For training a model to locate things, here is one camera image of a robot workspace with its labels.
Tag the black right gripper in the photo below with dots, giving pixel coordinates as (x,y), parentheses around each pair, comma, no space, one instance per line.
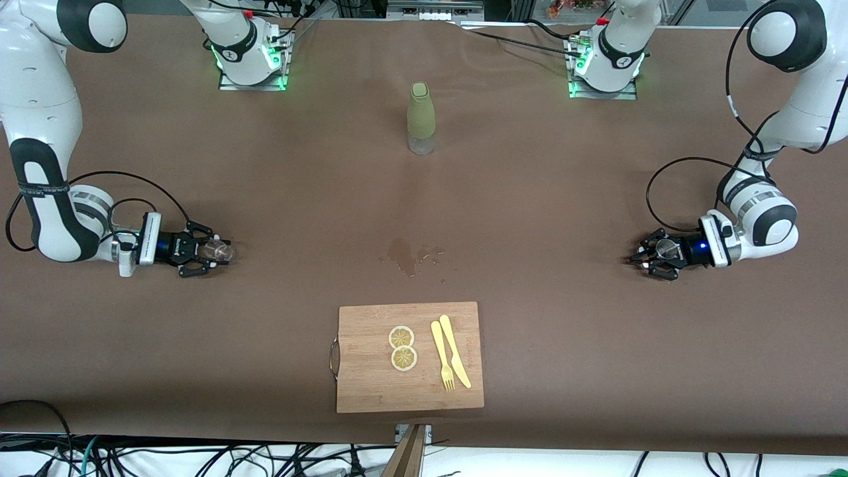
(169,247)

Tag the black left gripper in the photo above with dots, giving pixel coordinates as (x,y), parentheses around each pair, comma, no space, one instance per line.
(689,250)

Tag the steel jigger measuring cup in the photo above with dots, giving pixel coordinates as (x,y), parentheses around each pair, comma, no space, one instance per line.
(667,249)

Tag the small clear glass shaker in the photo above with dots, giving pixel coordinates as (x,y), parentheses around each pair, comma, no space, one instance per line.
(222,250)

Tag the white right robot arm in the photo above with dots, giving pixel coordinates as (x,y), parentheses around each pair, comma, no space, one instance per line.
(40,99)

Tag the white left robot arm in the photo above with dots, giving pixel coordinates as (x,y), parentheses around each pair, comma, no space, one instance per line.
(815,99)

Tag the brown table cover sheet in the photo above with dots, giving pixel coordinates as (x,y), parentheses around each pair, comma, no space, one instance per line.
(132,331)

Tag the wooden cutting board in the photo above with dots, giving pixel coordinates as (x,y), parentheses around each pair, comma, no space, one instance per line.
(371,384)

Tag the lemon slice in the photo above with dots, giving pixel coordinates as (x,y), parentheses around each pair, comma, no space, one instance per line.
(401,337)
(404,359)

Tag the yellow plastic knife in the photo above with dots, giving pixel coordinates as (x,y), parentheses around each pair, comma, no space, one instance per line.
(454,348)

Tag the yellow plastic fork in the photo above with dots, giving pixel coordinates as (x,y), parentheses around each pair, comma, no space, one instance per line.
(440,351)

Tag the green sleeved glass bottle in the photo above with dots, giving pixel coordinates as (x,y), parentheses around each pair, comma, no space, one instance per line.
(421,112)

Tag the grey power strip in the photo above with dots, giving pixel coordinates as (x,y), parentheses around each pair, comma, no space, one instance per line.
(434,13)

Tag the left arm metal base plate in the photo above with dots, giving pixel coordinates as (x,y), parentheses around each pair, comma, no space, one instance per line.
(599,95)

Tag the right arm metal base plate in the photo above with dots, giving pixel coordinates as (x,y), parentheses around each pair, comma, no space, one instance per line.
(252,87)

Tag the small metal bracket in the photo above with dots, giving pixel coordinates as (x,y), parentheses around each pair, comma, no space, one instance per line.
(399,432)

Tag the wooden post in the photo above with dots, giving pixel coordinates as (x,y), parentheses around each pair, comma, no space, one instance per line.
(407,457)

